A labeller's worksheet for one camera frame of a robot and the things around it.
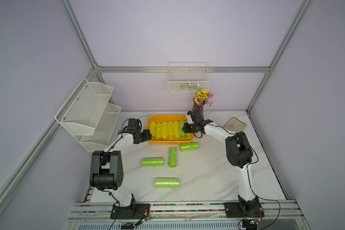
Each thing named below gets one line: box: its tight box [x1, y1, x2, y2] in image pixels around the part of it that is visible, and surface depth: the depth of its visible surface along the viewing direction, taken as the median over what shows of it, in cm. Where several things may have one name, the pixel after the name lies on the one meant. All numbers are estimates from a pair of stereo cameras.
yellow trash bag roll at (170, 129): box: [167, 120, 175, 138], surface depth 106 cm
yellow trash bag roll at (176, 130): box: [173, 120, 181, 140], surface depth 105 cm
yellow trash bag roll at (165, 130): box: [161, 121, 169, 140], surface depth 106 cm
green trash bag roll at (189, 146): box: [179, 142, 200, 152], surface depth 97 cm
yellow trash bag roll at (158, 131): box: [154, 122, 163, 140], surface depth 103 cm
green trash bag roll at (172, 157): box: [168, 146, 177, 169], surface depth 92 cm
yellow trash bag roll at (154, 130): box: [149, 121, 159, 141], surface depth 106 cm
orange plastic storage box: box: [146, 114, 195, 145], surface depth 104 cm
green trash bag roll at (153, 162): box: [141, 157, 165, 168], surface depth 90 cm
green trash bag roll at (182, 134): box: [179, 120, 187, 139], surface depth 103 cm
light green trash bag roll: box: [153, 177, 180, 190], surface depth 81 cm
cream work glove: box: [224, 116, 247, 133], surface depth 113 cm
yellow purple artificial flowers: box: [192, 89, 214, 107], surface depth 97 cm
